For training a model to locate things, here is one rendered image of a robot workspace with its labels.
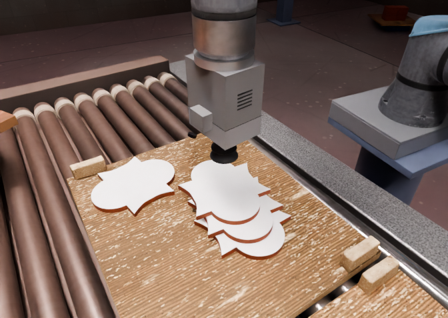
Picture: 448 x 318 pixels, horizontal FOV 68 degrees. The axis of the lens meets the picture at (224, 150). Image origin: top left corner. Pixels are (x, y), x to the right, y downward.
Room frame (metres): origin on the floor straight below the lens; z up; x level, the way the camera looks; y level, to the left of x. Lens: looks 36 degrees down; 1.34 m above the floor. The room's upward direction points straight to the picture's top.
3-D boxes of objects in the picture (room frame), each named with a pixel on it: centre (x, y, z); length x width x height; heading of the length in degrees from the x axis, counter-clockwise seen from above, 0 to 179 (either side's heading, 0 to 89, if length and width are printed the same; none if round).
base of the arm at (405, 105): (0.73, -0.47, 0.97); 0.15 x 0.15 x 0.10
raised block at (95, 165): (0.47, 0.25, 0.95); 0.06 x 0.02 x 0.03; 122
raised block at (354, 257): (0.29, -0.19, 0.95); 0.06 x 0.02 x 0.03; 122
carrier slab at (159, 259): (0.38, 0.03, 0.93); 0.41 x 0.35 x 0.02; 32
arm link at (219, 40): (0.41, 0.00, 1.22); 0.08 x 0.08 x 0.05
